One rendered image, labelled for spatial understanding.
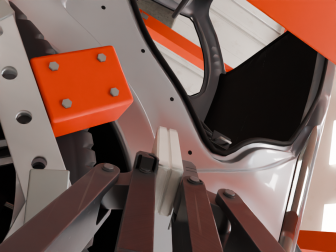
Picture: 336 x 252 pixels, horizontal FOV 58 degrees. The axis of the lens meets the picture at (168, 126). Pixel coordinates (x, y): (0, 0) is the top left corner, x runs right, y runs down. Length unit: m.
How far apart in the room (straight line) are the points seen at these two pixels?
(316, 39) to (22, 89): 0.41
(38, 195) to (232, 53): 11.66
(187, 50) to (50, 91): 3.47
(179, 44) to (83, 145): 3.39
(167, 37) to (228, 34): 8.62
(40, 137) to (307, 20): 0.39
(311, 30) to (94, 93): 0.33
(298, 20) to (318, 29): 0.03
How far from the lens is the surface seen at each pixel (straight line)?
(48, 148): 0.30
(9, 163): 0.41
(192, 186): 0.16
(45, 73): 0.32
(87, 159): 0.39
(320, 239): 2.10
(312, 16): 0.49
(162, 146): 0.19
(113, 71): 0.34
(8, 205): 0.93
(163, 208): 0.17
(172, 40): 3.73
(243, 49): 12.32
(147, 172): 0.15
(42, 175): 0.29
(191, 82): 10.27
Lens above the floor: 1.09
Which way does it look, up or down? 14 degrees up
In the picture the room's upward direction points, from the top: 119 degrees clockwise
